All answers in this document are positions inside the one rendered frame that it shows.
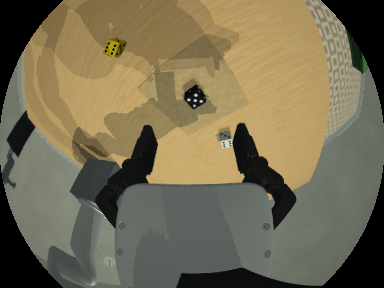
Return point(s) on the yellow die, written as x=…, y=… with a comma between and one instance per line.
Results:
x=114, y=47

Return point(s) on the white die with black pips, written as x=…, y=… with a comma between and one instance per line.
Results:
x=225, y=139

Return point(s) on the tan fabric mat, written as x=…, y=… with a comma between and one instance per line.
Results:
x=200, y=64

